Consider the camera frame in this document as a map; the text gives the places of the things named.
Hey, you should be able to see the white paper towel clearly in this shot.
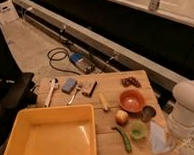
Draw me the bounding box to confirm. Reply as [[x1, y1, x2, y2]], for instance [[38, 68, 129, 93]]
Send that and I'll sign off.
[[149, 122, 167, 153]]

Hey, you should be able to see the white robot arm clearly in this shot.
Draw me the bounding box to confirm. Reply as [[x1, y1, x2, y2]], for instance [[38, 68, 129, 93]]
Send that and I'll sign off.
[[167, 80, 194, 139]]

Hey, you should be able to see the small dark metal cup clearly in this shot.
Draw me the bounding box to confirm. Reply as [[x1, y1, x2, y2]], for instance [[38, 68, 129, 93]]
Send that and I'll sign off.
[[141, 105, 156, 123]]

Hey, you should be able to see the green plastic cup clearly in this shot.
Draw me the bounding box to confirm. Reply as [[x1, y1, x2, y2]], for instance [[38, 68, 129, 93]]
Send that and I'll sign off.
[[130, 120, 147, 140]]

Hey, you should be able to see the white paper cup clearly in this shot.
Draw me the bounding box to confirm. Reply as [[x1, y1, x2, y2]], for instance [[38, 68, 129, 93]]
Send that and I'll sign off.
[[149, 121, 175, 154]]

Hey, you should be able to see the brown wooden block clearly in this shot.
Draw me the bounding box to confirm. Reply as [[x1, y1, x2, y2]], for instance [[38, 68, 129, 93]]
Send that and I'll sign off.
[[82, 80, 97, 98]]

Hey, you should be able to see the blue power tool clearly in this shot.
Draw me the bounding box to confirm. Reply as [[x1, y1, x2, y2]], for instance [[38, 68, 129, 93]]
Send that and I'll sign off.
[[69, 52, 95, 74]]

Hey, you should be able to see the blue sponge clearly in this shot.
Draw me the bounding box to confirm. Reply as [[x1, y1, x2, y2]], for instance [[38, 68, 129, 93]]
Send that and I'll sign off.
[[61, 78, 77, 94]]

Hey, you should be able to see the bunch of dark grapes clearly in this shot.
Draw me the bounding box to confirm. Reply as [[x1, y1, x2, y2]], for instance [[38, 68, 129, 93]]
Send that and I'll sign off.
[[121, 77, 141, 87]]

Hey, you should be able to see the red bowl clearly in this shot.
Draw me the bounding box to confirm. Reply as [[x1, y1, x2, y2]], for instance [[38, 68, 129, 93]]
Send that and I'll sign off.
[[119, 89, 145, 113]]

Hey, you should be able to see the apple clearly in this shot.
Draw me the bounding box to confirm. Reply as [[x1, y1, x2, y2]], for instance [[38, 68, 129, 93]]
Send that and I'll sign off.
[[115, 110, 128, 125]]

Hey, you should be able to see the yellow plastic tub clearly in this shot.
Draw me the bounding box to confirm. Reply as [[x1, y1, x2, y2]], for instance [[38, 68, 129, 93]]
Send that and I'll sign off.
[[4, 105, 97, 155]]

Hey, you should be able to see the white paper sign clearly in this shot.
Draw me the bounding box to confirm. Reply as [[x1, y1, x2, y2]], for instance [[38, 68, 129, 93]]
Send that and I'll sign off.
[[0, 0, 19, 23]]

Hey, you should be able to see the black cable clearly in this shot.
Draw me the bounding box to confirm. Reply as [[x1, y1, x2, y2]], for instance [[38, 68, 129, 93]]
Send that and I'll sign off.
[[46, 45, 83, 78]]

